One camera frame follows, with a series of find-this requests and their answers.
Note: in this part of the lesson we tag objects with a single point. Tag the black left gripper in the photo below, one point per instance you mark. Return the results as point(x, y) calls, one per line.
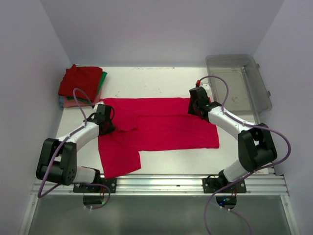
point(111, 128)

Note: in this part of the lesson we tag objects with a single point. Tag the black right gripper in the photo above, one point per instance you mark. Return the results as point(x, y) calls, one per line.
point(190, 110)

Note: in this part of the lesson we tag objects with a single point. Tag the crimson pink t shirt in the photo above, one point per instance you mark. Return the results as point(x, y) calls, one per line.
point(151, 124)

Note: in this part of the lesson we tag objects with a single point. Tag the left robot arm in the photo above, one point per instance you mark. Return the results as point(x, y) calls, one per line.
point(58, 157)

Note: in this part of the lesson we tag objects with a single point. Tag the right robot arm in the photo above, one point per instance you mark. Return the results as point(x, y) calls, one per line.
point(255, 144)

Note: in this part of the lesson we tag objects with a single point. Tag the dark red folded shirt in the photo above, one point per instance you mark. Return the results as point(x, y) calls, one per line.
point(85, 78)

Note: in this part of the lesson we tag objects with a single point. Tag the salmon pink folded shirt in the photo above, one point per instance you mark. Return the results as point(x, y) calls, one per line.
point(70, 102)

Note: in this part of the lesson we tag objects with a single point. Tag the green folded shirt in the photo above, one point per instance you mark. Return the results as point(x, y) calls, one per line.
point(104, 74)

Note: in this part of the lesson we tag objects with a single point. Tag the light blue folded shirt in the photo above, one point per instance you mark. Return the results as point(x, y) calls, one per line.
point(61, 101)

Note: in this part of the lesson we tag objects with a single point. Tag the clear plastic bin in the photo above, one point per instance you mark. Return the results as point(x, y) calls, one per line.
point(247, 92)

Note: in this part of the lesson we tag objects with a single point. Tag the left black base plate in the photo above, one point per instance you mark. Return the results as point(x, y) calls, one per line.
point(105, 185)

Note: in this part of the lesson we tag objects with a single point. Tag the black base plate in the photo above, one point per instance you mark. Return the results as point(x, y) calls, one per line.
point(105, 185)
point(215, 186)

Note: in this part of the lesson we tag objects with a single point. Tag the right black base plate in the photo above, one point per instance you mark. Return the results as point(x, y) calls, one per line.
point(215, 186)

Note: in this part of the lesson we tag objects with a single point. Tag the aluminium mounting rail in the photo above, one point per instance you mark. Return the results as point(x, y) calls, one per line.
point(145, 184)

